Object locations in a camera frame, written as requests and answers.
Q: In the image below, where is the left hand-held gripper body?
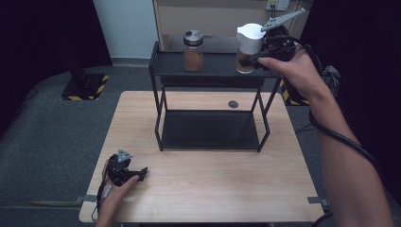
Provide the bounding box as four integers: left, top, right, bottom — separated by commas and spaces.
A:
107, 148, 140, 187

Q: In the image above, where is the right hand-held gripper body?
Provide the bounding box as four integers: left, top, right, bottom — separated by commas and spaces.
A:
258, 7, 307, 62

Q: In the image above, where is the white-lid glass spice jar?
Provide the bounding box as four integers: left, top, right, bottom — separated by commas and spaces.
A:
235, 23, 267, 75

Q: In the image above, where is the silver-lid glass spice jar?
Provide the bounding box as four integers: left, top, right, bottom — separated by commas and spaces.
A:
183, 29, 205, 73

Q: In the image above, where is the black metal two-tier rack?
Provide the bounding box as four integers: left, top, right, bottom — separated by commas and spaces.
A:
148, 41, 288, 153

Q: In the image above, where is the person's left hand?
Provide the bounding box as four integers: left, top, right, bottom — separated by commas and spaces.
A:
95, 160, 141, 222

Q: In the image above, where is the person's right hand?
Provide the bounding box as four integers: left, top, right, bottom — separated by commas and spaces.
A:
257, 42, 334, 102

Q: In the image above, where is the striped black stand base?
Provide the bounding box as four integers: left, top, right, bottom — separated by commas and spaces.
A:
60, 64, 111, 102
278, 77, 311, 107

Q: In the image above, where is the beige wooden cabinet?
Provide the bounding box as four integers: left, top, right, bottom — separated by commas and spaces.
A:
152, 0, 305, 55

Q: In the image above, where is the black curtain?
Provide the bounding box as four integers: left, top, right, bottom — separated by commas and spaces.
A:
294, 0, 401, 198
0, 0, 113, 138

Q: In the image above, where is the white wall power outlet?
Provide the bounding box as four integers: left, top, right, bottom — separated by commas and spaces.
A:
265, 0, 290, 12

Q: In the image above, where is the grey table edge bracket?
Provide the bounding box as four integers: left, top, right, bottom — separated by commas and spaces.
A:
306, 196, 330, 212
75, 194, 98, 203

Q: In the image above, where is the tangle of floor cables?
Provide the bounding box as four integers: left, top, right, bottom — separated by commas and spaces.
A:
321, 64, 342, 97

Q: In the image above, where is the black floor cable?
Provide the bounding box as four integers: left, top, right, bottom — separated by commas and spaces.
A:
294, 123, 316, 135

